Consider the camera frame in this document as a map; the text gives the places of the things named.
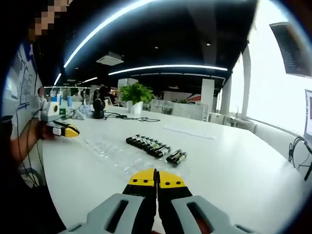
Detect black round webcam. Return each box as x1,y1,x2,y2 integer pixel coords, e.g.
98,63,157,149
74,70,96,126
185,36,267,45
92,98,106,120

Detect person's dark clothing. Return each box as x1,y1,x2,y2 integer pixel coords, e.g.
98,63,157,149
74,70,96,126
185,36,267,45
0,114,67,234

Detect person's left hand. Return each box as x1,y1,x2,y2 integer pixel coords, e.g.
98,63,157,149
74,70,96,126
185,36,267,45
38,121,59,141

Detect white crumpled bag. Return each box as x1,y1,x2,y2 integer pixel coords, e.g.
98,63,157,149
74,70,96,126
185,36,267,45
70,108,86,120

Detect black cable on table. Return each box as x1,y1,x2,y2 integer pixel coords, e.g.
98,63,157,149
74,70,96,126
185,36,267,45
104,111,161,123

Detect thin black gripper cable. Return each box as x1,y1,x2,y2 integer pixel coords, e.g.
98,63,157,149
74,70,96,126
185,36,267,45
16,108,46,187

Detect row of dark medicine bottles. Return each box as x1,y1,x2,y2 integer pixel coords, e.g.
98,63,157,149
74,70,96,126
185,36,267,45
125,134,173,160

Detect hanging dark ceiling panel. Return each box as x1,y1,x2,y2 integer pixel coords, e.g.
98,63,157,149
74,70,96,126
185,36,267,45
269,21,312,79

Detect wall whiteboard with drawings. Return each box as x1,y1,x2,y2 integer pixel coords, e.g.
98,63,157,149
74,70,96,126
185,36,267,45
6,42,38,110

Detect clear plastic box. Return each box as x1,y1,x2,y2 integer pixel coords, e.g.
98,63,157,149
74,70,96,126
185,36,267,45
83,135,156,175

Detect green potted plant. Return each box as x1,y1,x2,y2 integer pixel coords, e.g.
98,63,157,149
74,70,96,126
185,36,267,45
118,82,156,116

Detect ceiling air vent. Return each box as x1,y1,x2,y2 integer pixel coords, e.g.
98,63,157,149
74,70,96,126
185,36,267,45
96,51,125,67

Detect black cable bundle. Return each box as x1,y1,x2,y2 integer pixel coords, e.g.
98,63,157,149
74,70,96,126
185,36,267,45
288,136,312,181

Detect computer monitor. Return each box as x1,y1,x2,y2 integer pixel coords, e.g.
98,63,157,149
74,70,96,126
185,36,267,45
303,89,312,140

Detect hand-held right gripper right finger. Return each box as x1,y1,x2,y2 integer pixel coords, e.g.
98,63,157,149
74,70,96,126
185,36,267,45
157,170,247,234

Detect curved ceiling light strip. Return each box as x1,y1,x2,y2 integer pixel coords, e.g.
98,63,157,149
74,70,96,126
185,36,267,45
63,0,156,69
108,64,229,76

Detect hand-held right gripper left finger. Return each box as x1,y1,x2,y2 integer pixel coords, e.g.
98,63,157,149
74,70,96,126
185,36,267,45
65,168,157,234

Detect white office chairs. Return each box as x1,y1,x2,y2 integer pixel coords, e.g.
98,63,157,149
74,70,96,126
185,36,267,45
150,98,211,120

